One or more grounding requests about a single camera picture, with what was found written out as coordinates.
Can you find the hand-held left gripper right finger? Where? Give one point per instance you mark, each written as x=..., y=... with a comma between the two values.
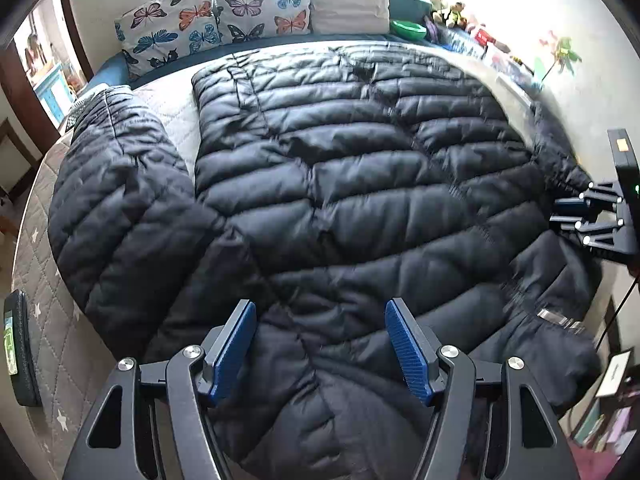
x=407, y=355

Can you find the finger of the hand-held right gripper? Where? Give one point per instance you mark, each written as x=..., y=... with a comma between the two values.
x=565, y=221
x=570, y=205

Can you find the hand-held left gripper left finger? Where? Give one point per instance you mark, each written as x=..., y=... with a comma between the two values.
x=232, y=355

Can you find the black puffer jacket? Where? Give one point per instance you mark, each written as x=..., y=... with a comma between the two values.
x=350, y=185

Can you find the colourful pinwheel toy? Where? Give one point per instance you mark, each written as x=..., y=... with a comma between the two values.
x=565, y=50

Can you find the row of books and boxes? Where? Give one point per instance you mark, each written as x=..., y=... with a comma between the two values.
x=500, y=57

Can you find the stack of books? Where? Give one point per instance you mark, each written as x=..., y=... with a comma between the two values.
x=595, y=425

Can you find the black flat device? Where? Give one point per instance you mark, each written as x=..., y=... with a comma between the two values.
x=22, y=350

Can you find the pink floor mat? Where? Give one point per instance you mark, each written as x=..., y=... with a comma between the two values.
x=590, y=460

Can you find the yellow bear plush toy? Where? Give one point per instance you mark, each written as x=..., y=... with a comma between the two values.
x=456, y=15

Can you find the green bowl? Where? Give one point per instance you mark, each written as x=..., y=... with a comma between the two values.
x=407, y=29

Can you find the panda plush toy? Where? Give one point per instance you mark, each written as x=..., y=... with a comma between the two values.
x=436, y=2

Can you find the grey patterned cushion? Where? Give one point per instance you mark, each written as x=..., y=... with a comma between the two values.
x=77, y=112

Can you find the beige pillow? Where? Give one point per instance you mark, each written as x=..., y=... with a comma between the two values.
x=350, y=5

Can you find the blue cabinet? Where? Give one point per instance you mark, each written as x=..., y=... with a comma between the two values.
x=52, y=90

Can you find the butterfly print pillow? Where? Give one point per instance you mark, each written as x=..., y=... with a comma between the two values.
x=260, y=5
x=165, y=25

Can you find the brown door frame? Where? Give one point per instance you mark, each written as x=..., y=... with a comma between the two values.
x=20, y=95

